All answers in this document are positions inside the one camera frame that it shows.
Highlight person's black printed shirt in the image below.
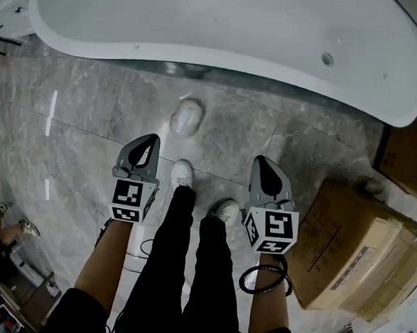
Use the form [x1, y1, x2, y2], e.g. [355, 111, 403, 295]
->
[39, 285, 302, 333]

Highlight person's white shoe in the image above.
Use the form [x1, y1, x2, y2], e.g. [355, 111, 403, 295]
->
[207, 197, 241, 226]
[170, 158, 195, 190]

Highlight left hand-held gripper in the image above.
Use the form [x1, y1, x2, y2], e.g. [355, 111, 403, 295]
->
[107, 131, 164, 226]

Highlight person's right forearm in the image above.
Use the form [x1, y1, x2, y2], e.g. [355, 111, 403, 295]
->
[248, 252, 294, 333]

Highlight white bathtub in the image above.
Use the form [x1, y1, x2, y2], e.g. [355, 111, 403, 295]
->
[22, 0, 417, 130]

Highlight cluttered dark desk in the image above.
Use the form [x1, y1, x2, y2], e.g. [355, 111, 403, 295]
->
[0, 268, 63, 333]

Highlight person's right white shoe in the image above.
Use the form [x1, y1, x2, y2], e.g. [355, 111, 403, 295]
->
[207, 197, 241, 226]

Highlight person's left forearm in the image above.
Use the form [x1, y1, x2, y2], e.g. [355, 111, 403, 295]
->
[72, 217, 141, 319]

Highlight plain brown cardboard box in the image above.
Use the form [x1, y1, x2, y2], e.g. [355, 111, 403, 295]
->
[369, 116, 417, 206]

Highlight person's left white shoe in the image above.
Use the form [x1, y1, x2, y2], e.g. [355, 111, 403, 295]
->
[170, 158, 195, 190]

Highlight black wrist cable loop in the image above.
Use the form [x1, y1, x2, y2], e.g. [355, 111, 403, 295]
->
[237, 251, 296, 297]

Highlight person's black trousers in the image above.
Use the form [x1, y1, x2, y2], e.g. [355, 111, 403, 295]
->
[115, 181, 261, 333]

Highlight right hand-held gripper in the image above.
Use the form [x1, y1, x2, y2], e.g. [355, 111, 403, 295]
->
[239, 154, 305, 256]

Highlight white fluffy duster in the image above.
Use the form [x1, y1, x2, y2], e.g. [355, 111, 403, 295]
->
[168, 96, 207, 138]

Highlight taped cardboard box with label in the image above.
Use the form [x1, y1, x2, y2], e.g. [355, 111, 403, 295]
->
[279, 178, 417, 324]

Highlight black floor cable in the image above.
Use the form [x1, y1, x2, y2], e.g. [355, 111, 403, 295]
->
[125, 236, 158, 278]

